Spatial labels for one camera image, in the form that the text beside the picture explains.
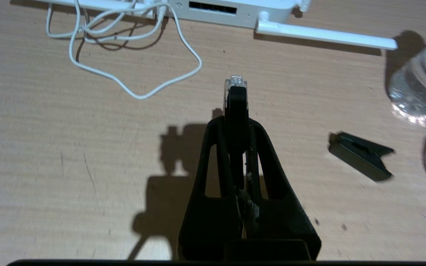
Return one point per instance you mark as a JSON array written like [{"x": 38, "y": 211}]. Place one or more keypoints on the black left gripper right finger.
[{"x": 283, "y": 221}]

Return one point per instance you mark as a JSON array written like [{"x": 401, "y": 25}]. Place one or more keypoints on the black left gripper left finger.
[{"x": 205, "y": 221}]

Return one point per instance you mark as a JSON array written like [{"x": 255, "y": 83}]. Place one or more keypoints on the white router with antennas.
[{"x": 272, "y": 11}]

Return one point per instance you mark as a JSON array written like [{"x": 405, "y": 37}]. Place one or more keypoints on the small black clip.
[{"x": 361, "y": 155}]

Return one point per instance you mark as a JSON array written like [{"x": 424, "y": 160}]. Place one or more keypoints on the water bottle with red cap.
[{"x": 420, "y": 85}]

